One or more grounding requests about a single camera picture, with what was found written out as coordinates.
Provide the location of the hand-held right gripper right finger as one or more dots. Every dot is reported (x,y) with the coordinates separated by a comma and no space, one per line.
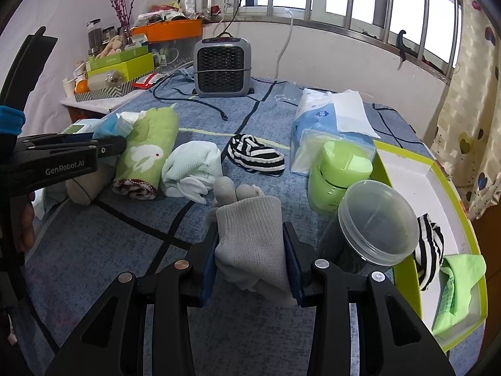
(293,270)

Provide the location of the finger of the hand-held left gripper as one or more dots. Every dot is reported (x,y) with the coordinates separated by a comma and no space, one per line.
(111,149)
(84,137)

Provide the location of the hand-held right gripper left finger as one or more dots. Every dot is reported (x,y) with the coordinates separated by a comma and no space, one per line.
(207,270)

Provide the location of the light blue cloth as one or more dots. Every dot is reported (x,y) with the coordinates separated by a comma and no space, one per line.
(109,125)

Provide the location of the green rabbit print towel roll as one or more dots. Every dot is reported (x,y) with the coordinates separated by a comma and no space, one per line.
(145,145)

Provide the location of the beige cloth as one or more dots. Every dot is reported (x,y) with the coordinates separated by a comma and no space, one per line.
(84,188)

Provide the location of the grey sock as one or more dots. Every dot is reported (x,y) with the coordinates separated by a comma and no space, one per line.
(250,235)

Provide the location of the black white striped sock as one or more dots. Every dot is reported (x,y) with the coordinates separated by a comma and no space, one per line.
(254,154)
(428,243)

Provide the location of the lime green white box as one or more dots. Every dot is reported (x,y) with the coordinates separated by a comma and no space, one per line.
(411,172)

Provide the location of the person's left hand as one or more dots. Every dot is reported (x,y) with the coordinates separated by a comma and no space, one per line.
(25,219)

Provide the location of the wet wipes pack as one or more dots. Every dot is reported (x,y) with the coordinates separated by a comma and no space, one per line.
(78,127)

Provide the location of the white nightstand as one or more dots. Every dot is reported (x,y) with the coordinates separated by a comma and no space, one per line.
(90,105)

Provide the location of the chevron patterned box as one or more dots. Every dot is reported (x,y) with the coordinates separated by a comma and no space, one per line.
(105,92)

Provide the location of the blue checked bedsheet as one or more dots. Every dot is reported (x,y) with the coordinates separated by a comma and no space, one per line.
(137,243)

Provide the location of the red white packet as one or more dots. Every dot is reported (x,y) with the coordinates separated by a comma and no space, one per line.
(146,81)

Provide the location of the white rolled cloth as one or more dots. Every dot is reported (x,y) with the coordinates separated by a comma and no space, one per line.
(191,164)

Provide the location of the green cardboard box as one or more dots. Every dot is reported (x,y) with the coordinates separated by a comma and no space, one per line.
(125,64)

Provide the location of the beige stuffed toy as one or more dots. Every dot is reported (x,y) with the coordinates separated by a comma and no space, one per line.
(111,47)

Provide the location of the clear plastic jar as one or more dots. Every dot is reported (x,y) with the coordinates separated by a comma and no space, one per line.
(375,223)

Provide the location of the tall glass jar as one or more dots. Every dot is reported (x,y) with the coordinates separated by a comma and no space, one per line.
(94,37)

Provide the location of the lime green lidded container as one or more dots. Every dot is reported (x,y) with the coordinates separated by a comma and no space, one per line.
(336,176)

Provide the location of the short glass jar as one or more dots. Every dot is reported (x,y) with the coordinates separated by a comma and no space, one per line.
(108,35)

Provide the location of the clear plastic storage box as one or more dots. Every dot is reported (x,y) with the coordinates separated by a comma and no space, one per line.
(176,55)

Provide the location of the orange storage box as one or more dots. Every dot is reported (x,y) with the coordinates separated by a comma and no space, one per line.
(172,30)

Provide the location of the grey space heater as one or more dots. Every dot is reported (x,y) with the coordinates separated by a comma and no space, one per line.
(221,62)

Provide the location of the pile of packets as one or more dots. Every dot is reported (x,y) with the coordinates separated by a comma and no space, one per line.
(168,11)

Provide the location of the blue tissue pack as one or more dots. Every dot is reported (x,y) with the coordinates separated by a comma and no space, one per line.
(317,117)

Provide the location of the light green cloth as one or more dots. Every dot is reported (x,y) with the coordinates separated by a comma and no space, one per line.
(458,282)

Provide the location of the heart print curtain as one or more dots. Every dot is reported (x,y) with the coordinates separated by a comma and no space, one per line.
(469,125)

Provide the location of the black hook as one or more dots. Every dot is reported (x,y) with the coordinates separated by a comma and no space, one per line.
(402,47)

